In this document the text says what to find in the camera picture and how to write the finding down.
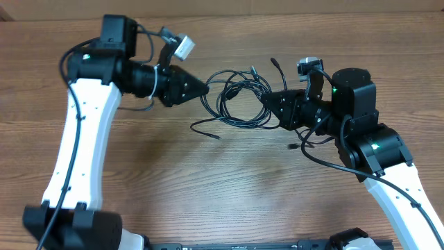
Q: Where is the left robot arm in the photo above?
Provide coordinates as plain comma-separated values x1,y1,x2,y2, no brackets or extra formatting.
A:
22,15,209,249

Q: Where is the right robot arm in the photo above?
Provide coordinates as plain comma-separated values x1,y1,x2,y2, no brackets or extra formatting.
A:
261,68,443,249

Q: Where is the cardboard back panel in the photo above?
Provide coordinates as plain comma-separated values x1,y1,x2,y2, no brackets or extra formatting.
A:
1,0,443,21

